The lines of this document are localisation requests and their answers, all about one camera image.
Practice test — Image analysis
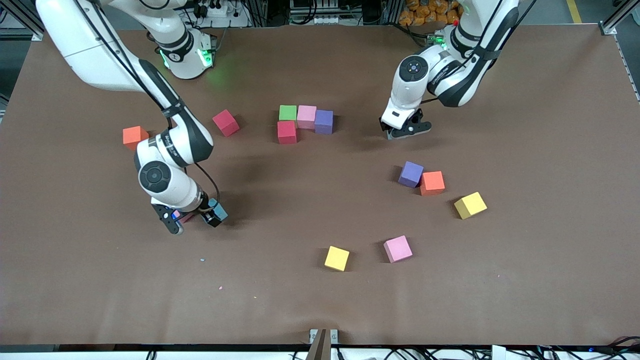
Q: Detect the blue foam block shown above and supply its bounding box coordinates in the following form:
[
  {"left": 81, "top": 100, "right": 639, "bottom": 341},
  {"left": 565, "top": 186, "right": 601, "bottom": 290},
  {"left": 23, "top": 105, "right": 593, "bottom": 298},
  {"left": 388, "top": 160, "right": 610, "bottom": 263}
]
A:
[{"left": 207, "top": 198, "right": 229, "bottom": 224}]

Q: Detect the purple foam block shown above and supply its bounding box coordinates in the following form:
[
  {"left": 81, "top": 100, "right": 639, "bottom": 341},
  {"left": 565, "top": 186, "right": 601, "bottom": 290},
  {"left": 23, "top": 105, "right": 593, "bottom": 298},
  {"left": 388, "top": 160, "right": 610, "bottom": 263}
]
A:
[
  {"left": 398, "top": 160, "right": 425, "bottom": 189},
  {"left": 314, "top": 109, "right": 334, "bottom": 135}
]

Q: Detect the pink foam block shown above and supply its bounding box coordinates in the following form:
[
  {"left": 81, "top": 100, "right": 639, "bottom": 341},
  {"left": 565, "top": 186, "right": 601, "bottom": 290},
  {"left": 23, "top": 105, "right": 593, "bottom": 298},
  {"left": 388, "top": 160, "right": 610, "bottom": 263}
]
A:
[
  {"left": 297, "top": 104, "right": 318, "bottom": 130},
  {"left": 383, "top": 235, "right": 414, "bottom": 264}
]

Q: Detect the red foam block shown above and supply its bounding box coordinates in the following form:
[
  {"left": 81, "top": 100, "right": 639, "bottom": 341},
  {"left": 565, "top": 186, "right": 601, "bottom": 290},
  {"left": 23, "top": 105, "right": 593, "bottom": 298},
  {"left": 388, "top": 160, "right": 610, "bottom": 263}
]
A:
[
  {"left": 277, "top": 120, "right": 299, "bottom": 145},
  {"left": 212, "top": 109, "right": 241, "bottom": 138}
]

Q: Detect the orange foam block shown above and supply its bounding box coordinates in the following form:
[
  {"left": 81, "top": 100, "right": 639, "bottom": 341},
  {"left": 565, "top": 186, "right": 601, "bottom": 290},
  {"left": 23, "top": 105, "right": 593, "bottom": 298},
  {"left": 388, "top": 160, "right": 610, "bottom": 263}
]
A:
[
  {"left": 122, "top": 125, "right": 151, "bottom": 151},
  {"left": 419, "top": 170, "right": 446, "bottom": 197}
]

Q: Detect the yellow foam block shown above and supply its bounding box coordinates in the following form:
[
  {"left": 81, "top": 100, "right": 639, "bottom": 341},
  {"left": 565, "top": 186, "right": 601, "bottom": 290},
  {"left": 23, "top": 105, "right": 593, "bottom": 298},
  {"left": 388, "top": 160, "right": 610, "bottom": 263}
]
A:
[
  {"left": 324, "top": 245, "right": 351, "bottom": 273},
  {"left": 453, "top": 191, "right": 488, "bottom": 221}
]

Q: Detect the bag of orange items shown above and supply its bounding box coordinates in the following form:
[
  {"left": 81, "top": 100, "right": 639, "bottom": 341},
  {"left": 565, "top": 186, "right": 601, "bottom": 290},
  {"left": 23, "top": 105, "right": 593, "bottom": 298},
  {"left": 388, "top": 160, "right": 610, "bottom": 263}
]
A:
[{"left": 400, "top": 0, "right": 463, "bottom": 27}]

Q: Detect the metal equipment shelf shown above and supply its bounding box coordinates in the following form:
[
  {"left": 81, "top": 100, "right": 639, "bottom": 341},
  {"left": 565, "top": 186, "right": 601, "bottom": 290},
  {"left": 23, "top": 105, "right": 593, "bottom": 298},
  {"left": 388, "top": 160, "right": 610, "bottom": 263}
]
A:
[{"left": 289, "top": 0, "right": 353, "bottom": 27}]

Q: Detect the brown paper table cover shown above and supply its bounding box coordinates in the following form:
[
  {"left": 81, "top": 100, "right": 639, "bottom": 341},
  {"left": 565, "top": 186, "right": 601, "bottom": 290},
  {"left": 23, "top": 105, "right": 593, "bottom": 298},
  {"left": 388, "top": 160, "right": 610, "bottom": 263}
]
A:
[{"left": 0, "top": 24, "right": 640, "bottom": 347}]

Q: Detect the white power strip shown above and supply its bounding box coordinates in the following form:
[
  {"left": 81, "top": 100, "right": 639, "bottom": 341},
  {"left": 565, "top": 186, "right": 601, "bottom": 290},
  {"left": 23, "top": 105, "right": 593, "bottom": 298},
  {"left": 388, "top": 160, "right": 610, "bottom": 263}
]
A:
[{"left": 192, "top": 0, "right": 251, "bottom": 28}]

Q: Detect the aluminium frame profile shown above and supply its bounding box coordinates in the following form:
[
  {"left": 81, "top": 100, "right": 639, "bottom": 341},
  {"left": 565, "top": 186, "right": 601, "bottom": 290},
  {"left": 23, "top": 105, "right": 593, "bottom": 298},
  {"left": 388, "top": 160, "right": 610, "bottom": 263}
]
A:
[
  {"left": 601, "top": 0, "right": 640, "bottom": 36},
  {"left": 0, "top": 0, "right": 68, "bottom": 42},
  {"left": 381, "top": 0, "right": 401, "bottom": 25},
  {"left": 251, "top": 0, "right": 269, "bottom": 26}
]

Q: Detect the metal table edge bracket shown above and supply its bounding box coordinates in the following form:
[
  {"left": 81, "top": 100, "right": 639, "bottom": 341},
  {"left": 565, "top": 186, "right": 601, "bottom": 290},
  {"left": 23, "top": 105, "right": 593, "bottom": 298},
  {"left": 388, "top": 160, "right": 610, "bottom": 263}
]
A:
[{"left": 309, "top": 328, "right": 339, "bottom": 360}]

